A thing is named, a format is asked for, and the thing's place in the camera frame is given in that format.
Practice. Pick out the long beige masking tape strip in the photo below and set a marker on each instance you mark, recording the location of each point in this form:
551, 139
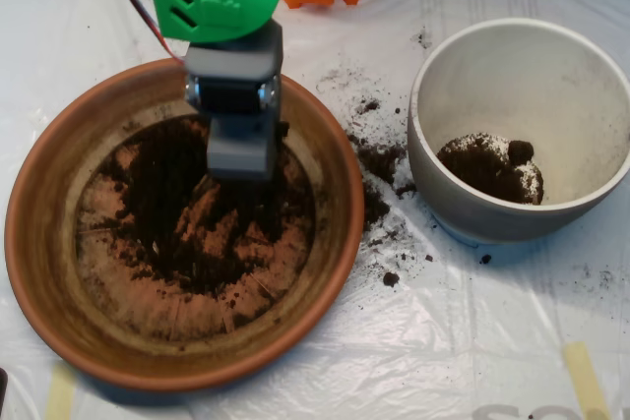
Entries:
60, 395
585, 380

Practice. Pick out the spilled soil pile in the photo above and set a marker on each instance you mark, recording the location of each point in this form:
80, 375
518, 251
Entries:
379, 159

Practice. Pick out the terracotta clay saucer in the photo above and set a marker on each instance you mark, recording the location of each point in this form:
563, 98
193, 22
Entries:
44, 243

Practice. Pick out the black object at edge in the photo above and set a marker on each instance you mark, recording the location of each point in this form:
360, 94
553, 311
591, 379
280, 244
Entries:
3, 388

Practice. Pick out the dark brown food chunk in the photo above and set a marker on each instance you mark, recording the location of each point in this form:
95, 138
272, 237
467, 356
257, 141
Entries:
391, 278

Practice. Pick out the dark soil heap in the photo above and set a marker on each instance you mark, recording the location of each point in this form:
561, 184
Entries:
157, 184

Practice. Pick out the small dark food piece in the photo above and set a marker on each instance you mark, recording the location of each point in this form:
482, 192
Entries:
486, 258

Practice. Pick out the clear plastic cover sheet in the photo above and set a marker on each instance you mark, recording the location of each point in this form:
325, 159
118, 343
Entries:
443, 341

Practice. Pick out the white ceramic pot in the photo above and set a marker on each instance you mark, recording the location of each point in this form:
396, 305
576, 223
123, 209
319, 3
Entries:
443, 198

